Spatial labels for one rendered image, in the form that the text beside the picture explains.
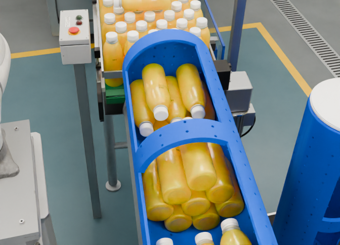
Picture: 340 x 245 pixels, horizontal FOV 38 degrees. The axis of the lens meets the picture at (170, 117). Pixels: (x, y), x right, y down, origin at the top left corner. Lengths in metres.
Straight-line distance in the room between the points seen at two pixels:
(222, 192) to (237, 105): 0.79
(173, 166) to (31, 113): 2.03
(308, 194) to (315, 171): 0.11
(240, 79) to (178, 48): 0.47
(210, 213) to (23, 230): 0.44
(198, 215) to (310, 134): 0.54
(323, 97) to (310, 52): 2.13
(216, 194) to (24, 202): 0.46
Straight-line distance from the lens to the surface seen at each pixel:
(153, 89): 1.38
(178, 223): 1.25
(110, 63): 1.73
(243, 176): 1.09
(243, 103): 1.93
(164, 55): 1.52
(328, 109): 1.58
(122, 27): 1.74
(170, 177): 1.15
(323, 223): 1.84
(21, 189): 1.26
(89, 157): 2.18
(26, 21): 4.01
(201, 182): 1.14
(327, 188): 1.70
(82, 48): 1.71
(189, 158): 1.14
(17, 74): 3.45
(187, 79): 1.44
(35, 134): 1.50
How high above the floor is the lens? 2.02
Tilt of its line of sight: 42 degrees down
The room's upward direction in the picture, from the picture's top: 2 degrees clockwise
